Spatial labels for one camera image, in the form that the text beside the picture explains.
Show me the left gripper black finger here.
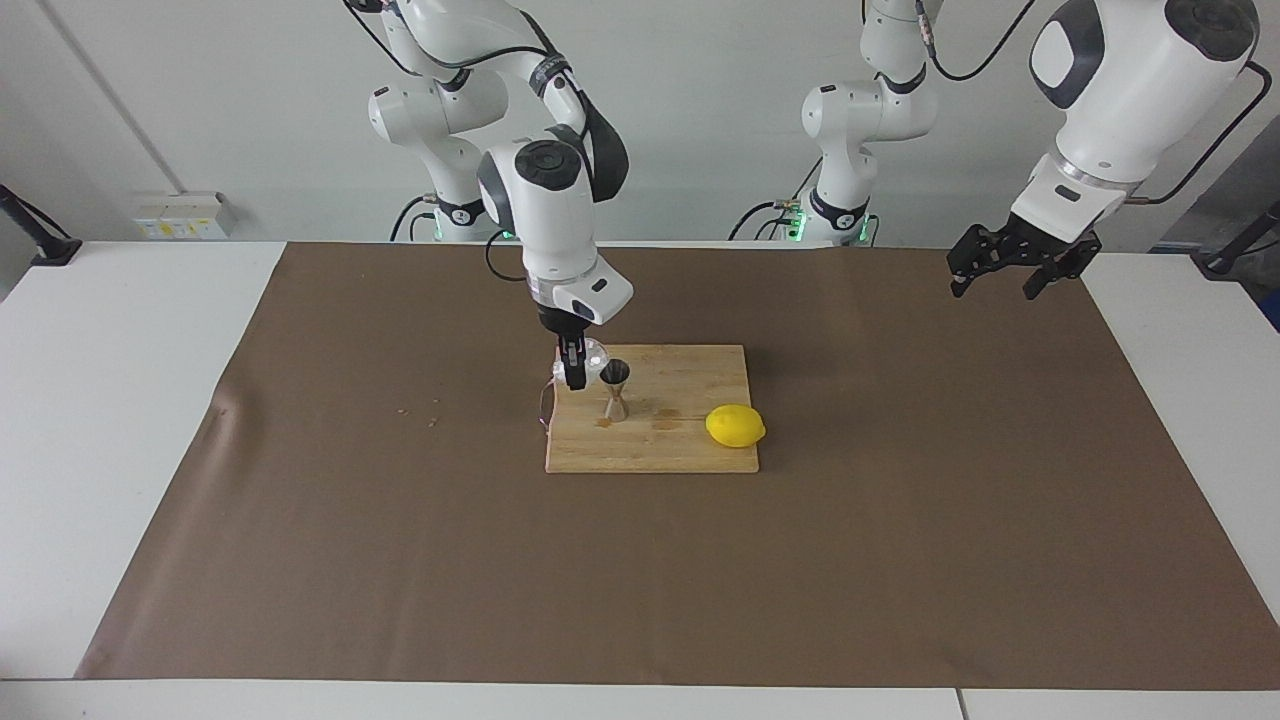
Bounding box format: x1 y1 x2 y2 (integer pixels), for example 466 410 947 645
1021 235 1103 301
947 225 1003 299

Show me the dark grey panel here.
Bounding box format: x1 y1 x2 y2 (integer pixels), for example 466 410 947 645
1150 118 1280 253

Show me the clear plastic cup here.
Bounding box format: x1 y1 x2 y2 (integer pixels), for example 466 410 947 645
553 337 613 389

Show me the black stand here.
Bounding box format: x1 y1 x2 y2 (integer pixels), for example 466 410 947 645
0 183 83 267
1198 200 1280 278

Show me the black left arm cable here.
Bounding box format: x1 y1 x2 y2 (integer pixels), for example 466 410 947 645
912 0 1275 206

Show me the steel double jigger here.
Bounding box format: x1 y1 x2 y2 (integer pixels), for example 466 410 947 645
598 359 632 423

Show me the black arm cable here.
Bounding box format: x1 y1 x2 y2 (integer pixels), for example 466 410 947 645
345 0 561 284
912 0 1275 206

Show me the brown table mat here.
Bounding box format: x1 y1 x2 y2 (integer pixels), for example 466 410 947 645
75 243 1280 691

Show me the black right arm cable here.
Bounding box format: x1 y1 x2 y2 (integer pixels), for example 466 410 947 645
345 0 561 284

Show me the wooden cutting board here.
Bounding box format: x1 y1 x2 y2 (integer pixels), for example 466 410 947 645
540 344 760 475

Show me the black base cable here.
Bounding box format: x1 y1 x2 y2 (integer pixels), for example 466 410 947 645
728 160 826 243
388 193 441 243

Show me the yellow lemon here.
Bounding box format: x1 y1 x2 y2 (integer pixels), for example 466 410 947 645
705 404 768 449

